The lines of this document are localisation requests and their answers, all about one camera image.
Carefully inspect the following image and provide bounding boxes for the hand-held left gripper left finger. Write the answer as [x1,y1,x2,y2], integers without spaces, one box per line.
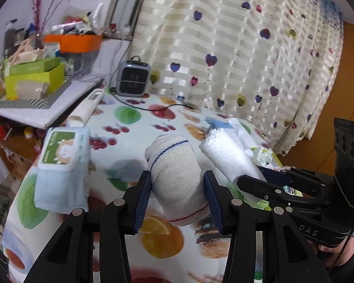
[24,171,152,283]

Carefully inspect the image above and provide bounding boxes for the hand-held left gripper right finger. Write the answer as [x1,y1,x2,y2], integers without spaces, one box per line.
[203,170,331,283]

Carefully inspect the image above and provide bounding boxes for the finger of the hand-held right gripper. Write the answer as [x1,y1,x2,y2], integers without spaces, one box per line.
[236,175,331,208]
[258,166,337,195]

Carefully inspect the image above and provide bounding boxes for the white striped towel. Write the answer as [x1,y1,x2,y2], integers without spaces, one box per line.
[144,135,211,227]

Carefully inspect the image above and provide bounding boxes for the white cloth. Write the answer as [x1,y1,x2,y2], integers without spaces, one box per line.
[199,127,267,189]

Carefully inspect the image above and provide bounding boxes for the soft tissue pack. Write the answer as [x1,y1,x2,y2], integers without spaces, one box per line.
[206,118,251,148]

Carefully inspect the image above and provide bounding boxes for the person's right hand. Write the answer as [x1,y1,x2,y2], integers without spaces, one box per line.
[316,236,354,272]

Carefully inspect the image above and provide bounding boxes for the blue wet wipes pack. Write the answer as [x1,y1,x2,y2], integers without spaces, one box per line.
[34,127,91,214]

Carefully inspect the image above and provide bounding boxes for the rolled white paper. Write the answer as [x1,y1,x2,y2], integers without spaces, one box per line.
[68,88,105,126]

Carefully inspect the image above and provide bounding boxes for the grey desktop heater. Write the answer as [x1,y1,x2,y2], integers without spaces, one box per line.
[116,56,152,98]

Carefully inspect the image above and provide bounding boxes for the striped heart print curtain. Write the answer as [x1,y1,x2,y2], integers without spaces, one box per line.
[133,0,346,155]

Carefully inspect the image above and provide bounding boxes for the chevron patterned tray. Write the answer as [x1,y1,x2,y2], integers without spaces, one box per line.
[0,74,73,109]

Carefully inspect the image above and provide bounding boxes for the green cardboard tissue box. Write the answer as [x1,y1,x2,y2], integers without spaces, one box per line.
[4,57,66,100]

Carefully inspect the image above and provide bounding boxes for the orange lidded clear box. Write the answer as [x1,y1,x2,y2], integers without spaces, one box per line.
[44,34,103,71]

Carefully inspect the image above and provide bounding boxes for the pile of assorted packets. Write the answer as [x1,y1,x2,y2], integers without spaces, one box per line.
[51,3,107,36]

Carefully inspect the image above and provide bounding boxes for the tall glass jar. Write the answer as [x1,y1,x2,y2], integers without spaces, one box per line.
[3,20,17,56]

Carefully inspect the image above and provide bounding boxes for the purple dried branches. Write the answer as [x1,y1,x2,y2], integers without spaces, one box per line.
[31,0,65,48]

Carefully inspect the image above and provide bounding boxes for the black heater cable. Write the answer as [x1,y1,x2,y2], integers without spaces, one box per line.
[109,87,202,112]

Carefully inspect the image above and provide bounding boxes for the white power cable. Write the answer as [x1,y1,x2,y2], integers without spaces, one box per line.
[100,25,145,65]

